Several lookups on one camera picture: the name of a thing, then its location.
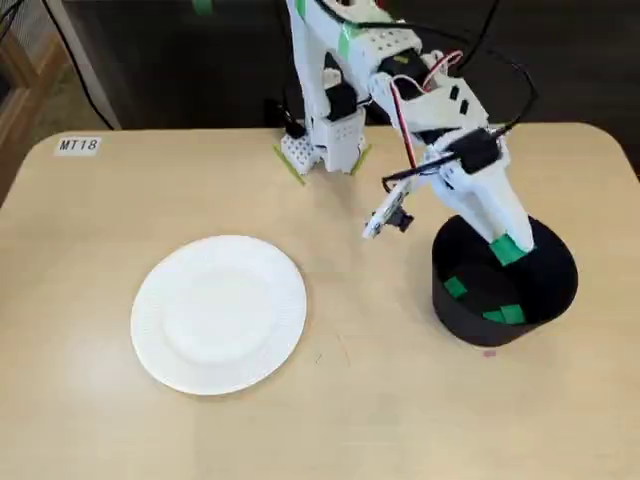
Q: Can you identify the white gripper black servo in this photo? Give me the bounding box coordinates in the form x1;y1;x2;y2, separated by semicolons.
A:
424;127;536;254

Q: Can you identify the black pot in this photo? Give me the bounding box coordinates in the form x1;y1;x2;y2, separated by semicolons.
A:
430;214;580;348

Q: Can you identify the white paper plate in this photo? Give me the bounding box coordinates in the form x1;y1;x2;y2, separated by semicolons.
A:
130;234;308;396

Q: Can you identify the green tape strip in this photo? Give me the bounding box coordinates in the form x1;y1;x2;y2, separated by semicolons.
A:
272;143;307;187
349;144;374;177

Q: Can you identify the black table clamp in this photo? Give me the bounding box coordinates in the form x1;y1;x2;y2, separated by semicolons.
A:
263;97;307;141

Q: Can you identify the white MT18 label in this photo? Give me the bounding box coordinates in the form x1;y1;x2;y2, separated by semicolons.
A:
53;136;103;157

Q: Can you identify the wooden shelf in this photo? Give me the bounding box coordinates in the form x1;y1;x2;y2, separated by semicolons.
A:
0;29;69;201

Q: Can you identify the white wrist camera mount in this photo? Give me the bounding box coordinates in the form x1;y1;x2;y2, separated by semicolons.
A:
362;179;416;240

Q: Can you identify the red white servo wire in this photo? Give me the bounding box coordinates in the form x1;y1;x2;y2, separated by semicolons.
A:
389;49;464;171

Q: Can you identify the grey metal frame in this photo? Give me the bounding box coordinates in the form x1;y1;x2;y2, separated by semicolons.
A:
42;0;124;131

